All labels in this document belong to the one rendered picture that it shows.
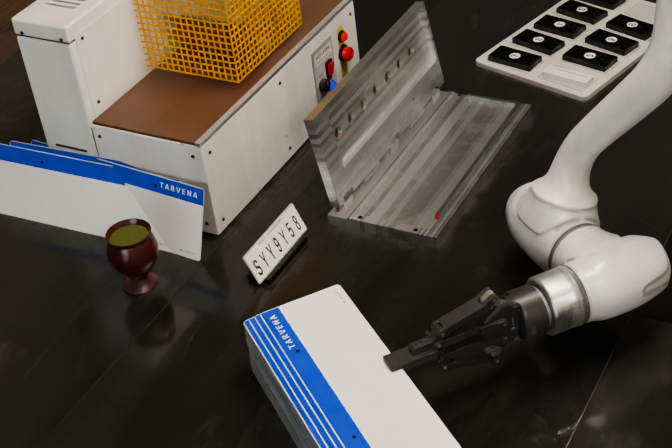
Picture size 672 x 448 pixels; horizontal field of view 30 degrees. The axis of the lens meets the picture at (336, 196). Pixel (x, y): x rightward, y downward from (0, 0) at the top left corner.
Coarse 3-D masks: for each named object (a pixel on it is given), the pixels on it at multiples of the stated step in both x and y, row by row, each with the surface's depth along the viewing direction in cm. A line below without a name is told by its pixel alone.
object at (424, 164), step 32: (448, 96) 244; (416, 128) 236; (448, 128) 235; (480, 128) 234; (512, 128) 232; (384, 160) 229; (416, 160) 228; (448, 160) 226; (352, 192) 219; (384, 192) 221; (416, 192) 219; (448, 192) 218; (352, 224) 215; (384, 224) 212; (416, 224) 212; (448, 224) 212
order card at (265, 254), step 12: (288, 216) 212; (276, 228) 210; (288, 228) 212; (300, 228) 214; (264, 240) 207; (276, 240) 209; (288, 240) 211; (252, 252) 204; (264, 252) 207; (276, 252) 209; (252, 264) 204; (264, 264) 206; (276, 264) 208; (264, 276) 206
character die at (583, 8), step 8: (568, 0) 271; (560, 8) 269; (568, 8) 268; (576, 8) 268; (584, 8) 267; (592, 8) 267; (568, 16) 267; (576, 16) 266; (584, 16) 264; (592, 16) 264; (600, 16) 264; (592, 24) 264
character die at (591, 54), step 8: (576, 48) 255; (584, 48) 254; (568, 56) 252; (576, 56) 252; (584, 56) 251; (592, 56) 250; (600, 56) 251; (608, 56) 250; (616, 56) 249; (584, 64) 250; (592, 64) 248; (600, 64) 248; (608, 64) 248
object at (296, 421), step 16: (256, 336) 181; (256, 352) 182; (256, 368) 186; (272, 368) 175; (272, 384) 178; (272, 400) 182; (288, 400) 172; (288, 416) 175; (304, 416) 167; (304, 432) 168
